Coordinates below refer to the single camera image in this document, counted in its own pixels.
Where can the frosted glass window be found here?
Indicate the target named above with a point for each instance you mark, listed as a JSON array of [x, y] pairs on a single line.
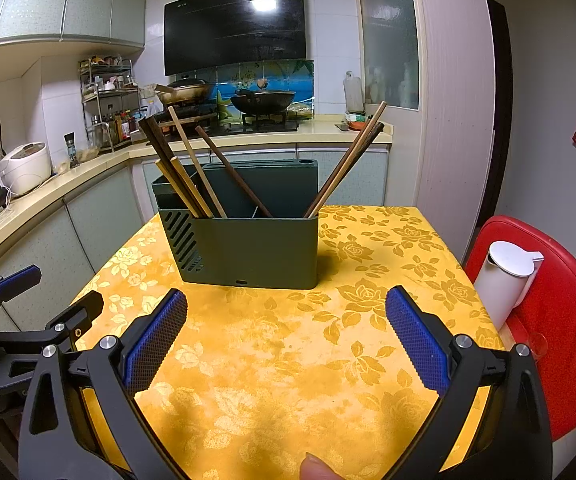
[[388, 35]]

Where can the beige kitchen countertop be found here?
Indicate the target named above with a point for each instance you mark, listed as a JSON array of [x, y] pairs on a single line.
[[113, 157]]

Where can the black wok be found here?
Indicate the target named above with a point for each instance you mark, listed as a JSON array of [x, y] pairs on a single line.
[[263, 101]]

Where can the black wooden chopstick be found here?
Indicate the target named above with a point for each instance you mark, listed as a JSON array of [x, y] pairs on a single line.
[[163, 135]]

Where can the clear glass cup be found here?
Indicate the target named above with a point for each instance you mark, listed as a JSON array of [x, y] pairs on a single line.
[[538, 344]]

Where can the white plastic jug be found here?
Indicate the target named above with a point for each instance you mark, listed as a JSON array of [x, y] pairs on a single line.
[[353, 92]]

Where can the blue tile mural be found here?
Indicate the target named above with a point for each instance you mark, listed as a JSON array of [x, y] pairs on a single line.
[[288, 80]]

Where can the white rice cooker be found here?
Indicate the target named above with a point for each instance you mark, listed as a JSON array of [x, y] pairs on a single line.
[[25, 167]]

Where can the thin light wooden chopstick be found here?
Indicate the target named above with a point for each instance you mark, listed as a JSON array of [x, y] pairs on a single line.
[[174, 182]]

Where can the black gas stove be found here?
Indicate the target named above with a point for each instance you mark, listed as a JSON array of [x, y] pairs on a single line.
[[278, 126]]

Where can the thin dark wooden chopstick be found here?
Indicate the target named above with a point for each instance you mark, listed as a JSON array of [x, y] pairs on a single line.
[[147, 134]]

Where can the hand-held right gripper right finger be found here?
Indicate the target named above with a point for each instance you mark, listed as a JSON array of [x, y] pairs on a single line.
[[415, 340]]

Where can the kitchen knife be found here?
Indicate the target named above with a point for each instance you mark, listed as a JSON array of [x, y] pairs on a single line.
[[341, 126]]

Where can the black label seasoning bottle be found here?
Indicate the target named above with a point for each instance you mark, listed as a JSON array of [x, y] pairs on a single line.
[[72, 152]]

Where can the brass coloured frying pan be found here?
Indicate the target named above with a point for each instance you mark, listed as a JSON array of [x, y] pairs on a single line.
[[188, 91]]

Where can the white pitcher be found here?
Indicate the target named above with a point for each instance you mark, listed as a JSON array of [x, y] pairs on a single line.
[[503, 285]]

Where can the dark green utensil holder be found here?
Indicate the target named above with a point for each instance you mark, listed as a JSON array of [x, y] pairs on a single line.
[[253, 250]]

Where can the metal spice rack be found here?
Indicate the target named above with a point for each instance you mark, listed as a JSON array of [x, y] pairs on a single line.
[[110, 110]]

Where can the red plastic stool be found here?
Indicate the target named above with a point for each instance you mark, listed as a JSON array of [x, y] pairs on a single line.
[[558, 335]]

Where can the dark brown wooden chopstick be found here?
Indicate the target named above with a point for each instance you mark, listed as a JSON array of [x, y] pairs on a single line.
[[155, 134], [361, 160]]

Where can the black range hood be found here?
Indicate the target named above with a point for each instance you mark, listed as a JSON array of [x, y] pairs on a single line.
[[233, 30]]

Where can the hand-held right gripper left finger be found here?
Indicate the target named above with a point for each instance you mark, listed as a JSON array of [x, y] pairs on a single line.
[[155, 340]]

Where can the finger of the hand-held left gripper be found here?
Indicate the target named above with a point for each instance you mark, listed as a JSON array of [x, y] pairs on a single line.
[[18, 277], [85, 310]]

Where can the person's right hand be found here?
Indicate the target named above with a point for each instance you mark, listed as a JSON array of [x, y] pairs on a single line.
[[318, 470]]

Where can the yellow floral tablecloth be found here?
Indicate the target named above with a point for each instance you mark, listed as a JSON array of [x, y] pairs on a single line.
[[278, 360]]

